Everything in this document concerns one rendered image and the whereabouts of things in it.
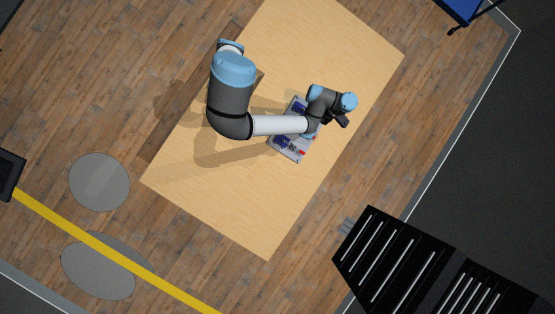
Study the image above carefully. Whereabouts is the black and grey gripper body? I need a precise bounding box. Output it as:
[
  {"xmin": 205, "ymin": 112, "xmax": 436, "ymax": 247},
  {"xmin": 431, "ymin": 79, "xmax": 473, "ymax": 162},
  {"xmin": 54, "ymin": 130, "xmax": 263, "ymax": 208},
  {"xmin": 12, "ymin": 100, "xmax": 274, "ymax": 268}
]
[{"xmin": 322, "ymin": 109, "xmax": 335, "ymax": 122}]

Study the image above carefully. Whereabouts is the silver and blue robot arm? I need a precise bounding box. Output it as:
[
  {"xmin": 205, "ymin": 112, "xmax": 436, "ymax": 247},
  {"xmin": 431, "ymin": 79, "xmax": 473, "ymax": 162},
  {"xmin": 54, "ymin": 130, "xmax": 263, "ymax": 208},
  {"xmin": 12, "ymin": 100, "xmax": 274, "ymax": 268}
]
[{"xmin": 206, "ymin": 39, "xmax": 358, "ymax": 141}]

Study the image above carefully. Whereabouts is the grey toggle clamp with red handle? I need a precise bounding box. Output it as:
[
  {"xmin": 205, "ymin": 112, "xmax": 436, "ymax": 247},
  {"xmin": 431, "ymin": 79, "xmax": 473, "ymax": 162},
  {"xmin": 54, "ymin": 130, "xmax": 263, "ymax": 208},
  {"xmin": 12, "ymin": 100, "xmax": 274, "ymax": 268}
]
[{"xmin": 282, "ymin": 139, "xmax": 305, "ymax": 155}]

